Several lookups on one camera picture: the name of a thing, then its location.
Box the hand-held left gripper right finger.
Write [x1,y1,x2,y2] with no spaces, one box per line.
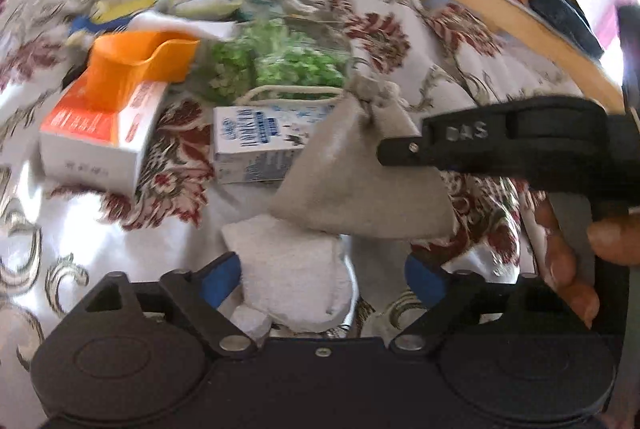
[390,254,583,354]

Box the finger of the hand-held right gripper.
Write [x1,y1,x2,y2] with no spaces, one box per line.
[377,106,510,176]

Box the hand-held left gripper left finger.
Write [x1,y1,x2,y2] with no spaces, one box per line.
[65,251,257,355]

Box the white terry towel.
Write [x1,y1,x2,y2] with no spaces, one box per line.
[219,213,360,344]

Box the grey linen drawstring pouch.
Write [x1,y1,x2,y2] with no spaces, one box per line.
[235,76,457,241]

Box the person's right hand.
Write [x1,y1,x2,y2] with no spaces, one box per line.
[535,198,640,330]

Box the dark blue cloth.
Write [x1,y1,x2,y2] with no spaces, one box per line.
[529,0,607,58]

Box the white blue milk carton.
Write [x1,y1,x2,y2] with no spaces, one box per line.
[213,103,335,186]

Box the bag of green leaves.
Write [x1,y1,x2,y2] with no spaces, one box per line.
[197,19,353,107]

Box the orange white cardboard box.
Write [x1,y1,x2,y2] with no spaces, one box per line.
[39,73,172,196]

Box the floral satin blanket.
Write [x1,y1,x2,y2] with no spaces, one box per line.
[0,0,621,360]

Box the orange plastic cup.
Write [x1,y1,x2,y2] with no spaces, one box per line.
[89,32,202,111]

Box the yellow blue picture board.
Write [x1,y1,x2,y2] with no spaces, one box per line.
[69,0,167,36]

